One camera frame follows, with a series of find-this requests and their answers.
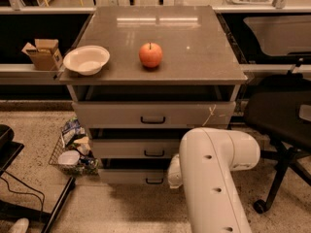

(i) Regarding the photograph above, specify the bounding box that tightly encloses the grey drawer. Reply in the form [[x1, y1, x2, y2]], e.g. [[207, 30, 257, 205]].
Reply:
[[98, 169, 165, 184], [89, 139, 180, 158], [72, 102, 235, 128]]

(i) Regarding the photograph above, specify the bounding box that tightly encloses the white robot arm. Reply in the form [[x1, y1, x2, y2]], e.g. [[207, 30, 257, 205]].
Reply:
[[168, 127, 260, 233]]

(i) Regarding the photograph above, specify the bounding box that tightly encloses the grey drawer cabinet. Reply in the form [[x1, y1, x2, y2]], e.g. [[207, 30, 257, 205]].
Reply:
[[60, 6, 246, 174]]

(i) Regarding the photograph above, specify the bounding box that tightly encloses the open cardboard box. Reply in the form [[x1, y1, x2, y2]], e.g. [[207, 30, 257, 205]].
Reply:
[[21, 39, 63, 71]]

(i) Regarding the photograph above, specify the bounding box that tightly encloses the red apple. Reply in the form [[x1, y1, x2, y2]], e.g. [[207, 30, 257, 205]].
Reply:
[[139, 43, 163, 68]]

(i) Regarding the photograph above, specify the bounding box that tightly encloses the white bowl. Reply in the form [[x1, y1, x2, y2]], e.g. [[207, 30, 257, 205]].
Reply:
[[63, 46, 110, 76]]

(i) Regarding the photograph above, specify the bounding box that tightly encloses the white plastic container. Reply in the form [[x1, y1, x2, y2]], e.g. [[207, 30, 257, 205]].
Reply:
[[57, 150, 80, 165]]

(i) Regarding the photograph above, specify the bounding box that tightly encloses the black office chair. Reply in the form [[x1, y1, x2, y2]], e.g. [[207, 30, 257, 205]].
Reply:
[[244, 60, 311, 214]]

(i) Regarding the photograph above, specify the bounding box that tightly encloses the white object bottom left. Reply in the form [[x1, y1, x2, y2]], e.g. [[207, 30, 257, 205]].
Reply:
[[9, 218, 29, 233]]

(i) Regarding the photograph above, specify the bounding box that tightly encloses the wire basket with items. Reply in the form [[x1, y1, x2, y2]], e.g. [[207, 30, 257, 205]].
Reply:
[[49, 117, 99, 176]]

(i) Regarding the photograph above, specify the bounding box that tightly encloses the black stand with cable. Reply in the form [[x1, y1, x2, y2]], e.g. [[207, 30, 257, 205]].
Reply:
[[0, 124, 76, 233]]

